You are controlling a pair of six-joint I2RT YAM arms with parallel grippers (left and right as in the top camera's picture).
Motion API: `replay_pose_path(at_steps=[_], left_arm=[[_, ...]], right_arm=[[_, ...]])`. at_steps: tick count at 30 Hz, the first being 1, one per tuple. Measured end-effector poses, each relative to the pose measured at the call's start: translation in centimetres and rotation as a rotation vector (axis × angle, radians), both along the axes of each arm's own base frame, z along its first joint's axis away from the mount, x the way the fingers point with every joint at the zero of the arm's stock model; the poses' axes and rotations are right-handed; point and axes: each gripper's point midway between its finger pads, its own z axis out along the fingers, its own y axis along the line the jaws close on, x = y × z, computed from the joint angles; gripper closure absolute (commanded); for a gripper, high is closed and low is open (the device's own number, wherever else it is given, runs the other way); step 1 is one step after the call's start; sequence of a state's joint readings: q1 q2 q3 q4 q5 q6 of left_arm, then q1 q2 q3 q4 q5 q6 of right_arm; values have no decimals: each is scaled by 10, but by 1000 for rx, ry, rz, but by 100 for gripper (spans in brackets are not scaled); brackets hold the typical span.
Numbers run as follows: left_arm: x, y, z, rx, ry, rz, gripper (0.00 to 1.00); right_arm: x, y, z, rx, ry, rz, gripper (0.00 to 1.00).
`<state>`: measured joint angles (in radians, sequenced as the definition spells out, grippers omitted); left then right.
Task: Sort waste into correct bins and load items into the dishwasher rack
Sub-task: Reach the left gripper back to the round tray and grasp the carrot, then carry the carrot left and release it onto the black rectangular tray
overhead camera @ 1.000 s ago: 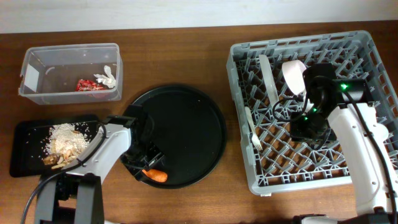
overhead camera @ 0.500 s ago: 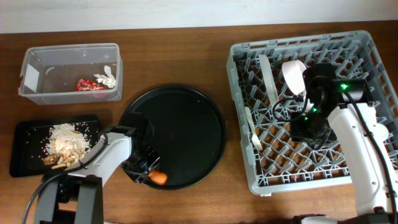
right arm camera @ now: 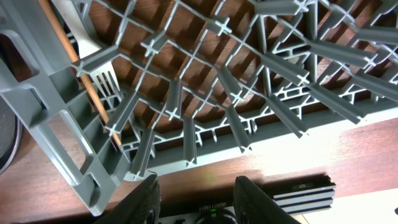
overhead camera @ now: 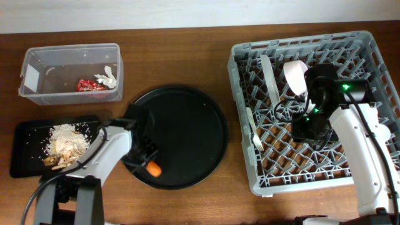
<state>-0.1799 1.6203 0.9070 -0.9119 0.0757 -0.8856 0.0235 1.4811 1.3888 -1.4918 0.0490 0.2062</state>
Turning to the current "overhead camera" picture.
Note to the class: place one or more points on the red strawberry snack wrapper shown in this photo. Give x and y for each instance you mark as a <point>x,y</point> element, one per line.
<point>88,86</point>

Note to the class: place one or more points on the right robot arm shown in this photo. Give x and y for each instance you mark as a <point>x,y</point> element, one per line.
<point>347,108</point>

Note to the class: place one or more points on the ginger piece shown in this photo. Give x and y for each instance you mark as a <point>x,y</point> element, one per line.
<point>52,160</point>

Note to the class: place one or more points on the white plastic fork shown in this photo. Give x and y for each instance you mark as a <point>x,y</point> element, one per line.
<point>256,140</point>

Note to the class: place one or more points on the black rectangular tray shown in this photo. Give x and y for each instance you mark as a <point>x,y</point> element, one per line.
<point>19,167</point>

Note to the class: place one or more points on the white tissue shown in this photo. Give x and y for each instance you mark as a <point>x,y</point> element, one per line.
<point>108,79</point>

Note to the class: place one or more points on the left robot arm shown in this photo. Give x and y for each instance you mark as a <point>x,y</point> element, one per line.
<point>74,195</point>

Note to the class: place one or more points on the grey dishwasher rack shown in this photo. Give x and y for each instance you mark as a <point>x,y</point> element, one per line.
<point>285,165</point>

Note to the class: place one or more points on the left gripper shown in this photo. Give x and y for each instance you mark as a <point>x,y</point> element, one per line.
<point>153,151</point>

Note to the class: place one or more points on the orange carrot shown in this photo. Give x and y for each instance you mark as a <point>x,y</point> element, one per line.
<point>153,169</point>

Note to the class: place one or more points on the grey plate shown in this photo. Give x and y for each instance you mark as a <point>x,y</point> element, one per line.
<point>270,81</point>

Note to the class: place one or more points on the round black tray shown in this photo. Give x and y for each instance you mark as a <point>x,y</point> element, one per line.
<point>190,132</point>

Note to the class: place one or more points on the rice and peanut scraps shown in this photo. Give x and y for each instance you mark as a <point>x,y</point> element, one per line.
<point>69,141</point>

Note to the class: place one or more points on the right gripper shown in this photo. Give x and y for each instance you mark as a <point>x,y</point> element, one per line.
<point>299,134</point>

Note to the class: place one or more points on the pink bowl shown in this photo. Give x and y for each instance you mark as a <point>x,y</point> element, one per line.
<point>294,75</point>

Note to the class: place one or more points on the clear plastic bin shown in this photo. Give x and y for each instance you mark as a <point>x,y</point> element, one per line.
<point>51,75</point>

